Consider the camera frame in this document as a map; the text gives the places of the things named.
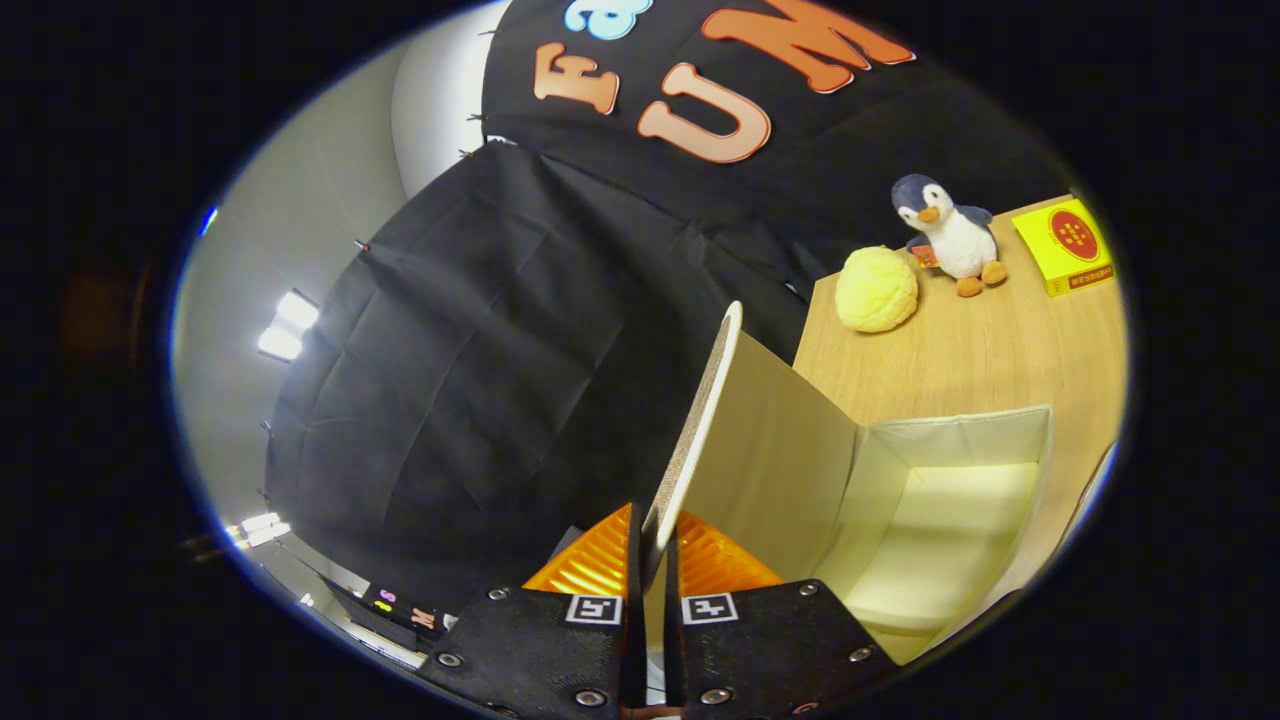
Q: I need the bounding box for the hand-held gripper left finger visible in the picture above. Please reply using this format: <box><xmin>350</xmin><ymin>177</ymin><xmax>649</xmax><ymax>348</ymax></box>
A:
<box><xmin>418</xmin><ymin>503</ymin><xmax>646</xmax><ymax>720</ymax></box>

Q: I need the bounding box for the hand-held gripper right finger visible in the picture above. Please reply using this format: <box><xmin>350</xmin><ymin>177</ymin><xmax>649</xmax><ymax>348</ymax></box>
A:
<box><xmin>660</xmin><ymin>510</ymin><xmax>901</xmax><ymax>720</ymax></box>

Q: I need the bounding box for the beige fabric storage box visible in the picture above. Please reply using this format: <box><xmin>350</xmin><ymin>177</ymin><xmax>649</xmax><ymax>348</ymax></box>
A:
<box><xmin>640</xmin><ymin>300</ymin><xmax>1053</xmax><ymax>666</ymax></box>

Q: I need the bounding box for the ceiling light panel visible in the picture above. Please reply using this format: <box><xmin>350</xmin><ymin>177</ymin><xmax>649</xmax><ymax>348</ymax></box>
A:
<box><xmin>257</xmin><ymin>290</ymin><xmax>321</xmax><ymax>363</ymax></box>
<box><xmin>228</xmin><ymin>512</ymin><xmax>293</xmax><ymax>549</ymax></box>

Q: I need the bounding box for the yellow plush bun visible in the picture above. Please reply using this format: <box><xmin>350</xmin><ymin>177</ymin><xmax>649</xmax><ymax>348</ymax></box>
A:
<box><xmin>835</xmin><ymin>245</ymin><xmax>919</xmax><ymax>334</ymax></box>

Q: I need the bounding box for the penguin plush toy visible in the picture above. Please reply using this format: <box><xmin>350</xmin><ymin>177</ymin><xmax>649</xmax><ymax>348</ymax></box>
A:
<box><xmin>890</xmin><ymin>173</ymin><xmax>1009</xmax><ymax>299</ymax></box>

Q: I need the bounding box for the yellow book with red circle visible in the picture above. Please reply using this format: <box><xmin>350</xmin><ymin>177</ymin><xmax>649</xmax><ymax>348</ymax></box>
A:
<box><xmin>1011</xmin><ymin>198</ymin><xmax>1116</xmax><ymax>298</ymax></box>

